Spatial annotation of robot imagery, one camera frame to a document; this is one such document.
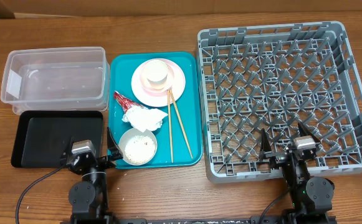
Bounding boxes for clear plastic bin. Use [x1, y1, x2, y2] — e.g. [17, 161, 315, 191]
[0, 47, 110, 114]

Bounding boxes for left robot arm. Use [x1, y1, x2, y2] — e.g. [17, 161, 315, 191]
[60, 128, 123, 223]

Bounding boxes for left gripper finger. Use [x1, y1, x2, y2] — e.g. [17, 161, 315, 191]
[107, 127, 123, 161]
[60, 136, 74, 165]

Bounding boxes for red snack wrapper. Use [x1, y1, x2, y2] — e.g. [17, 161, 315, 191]
[113, 91, 144, 113]

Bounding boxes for white round plate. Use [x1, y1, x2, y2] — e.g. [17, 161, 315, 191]
[131, 58, 186, 107]

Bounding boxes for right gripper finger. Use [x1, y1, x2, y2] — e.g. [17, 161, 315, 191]
[259, 128, 273, 161]
[298, 121, 320, 143]

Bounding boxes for grey dishwasher rack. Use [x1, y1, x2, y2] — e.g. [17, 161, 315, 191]
[196, 21, 362, 184]

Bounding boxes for wooden chopstick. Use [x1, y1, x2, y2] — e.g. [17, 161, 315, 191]
[167, 89, 173, 163]
[168, 89, 194, 159]

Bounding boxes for black tray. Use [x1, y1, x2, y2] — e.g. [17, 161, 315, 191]
[11, 111, 104, 168]

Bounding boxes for cream cup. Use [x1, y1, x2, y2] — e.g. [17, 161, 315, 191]
[143, 59, 168, 89]

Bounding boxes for small grey-white bowl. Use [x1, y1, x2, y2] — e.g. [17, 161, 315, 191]
[118, 128, 158, 166]

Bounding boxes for white napkin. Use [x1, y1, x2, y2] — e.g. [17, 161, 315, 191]
[122, 106, 168, 133]

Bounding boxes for rice grains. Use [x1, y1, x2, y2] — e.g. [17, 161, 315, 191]
[125, 136, 156, 165]

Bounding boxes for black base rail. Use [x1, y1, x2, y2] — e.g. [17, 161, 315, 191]
[61, 216, 337, 224]

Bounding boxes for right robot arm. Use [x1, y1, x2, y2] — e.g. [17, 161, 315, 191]
[258, 122, 336, 223]

